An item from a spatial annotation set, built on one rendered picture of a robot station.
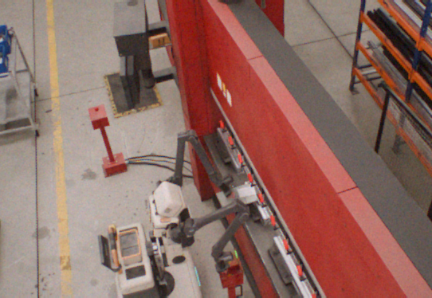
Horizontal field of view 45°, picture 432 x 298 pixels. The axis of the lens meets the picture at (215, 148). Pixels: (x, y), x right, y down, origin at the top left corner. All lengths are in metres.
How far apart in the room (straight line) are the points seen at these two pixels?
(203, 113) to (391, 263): 2.67
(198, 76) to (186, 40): 0.36
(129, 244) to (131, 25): 1.64
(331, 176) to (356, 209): 0.20
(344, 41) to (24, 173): 4.34
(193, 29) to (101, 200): 2.27
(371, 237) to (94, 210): 3.67
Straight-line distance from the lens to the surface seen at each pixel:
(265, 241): 3.89
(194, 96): 4.33
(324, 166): 2.43
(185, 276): 4.47
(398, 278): 2.13
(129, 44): 4.10
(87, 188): 5.65
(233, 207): 3.41
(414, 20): 5.05
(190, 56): 4.09
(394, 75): 5.52
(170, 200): 3.52
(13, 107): 6.42
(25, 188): 5.91
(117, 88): 6.74
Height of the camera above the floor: 4.09
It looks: 45 degrees down
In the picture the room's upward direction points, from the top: 6 degrees counter-clockwise
